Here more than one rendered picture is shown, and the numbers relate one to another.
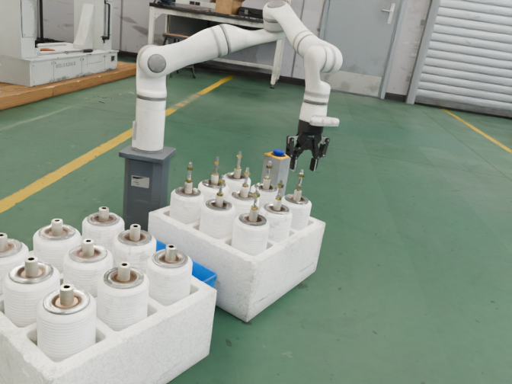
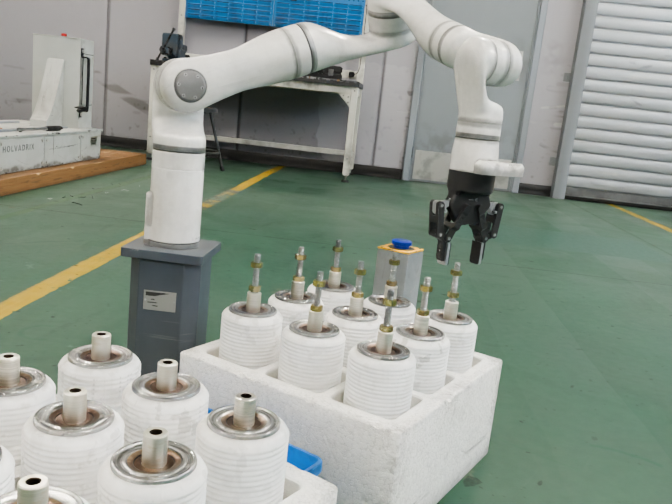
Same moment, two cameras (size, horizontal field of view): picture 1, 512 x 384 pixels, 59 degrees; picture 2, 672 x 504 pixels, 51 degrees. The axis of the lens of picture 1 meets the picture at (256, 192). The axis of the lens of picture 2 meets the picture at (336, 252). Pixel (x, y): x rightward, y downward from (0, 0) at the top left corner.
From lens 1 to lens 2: 0.25 m
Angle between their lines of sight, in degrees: 9
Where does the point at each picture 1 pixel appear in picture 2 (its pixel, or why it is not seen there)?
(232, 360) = not seen: outside the picture
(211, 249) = (306, 412)
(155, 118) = (186, 184)
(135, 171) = (150, 282)
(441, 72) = (602, 149)
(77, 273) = (52, 458)
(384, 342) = not seen: outside the picture
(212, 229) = (306, 375)
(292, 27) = (424, 17)
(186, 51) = (241, 65)
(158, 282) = (224, 471)
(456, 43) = (621, 106)
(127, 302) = not seen: outside the picture
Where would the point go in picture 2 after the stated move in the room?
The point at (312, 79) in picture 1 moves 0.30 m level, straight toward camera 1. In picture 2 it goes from (473, 95) to (501, 90)
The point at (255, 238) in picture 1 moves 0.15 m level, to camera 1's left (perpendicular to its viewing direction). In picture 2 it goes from (393, 384) to (282, 373)
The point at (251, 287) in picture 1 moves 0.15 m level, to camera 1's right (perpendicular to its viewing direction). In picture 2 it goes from (392, 483) to (507, 494)
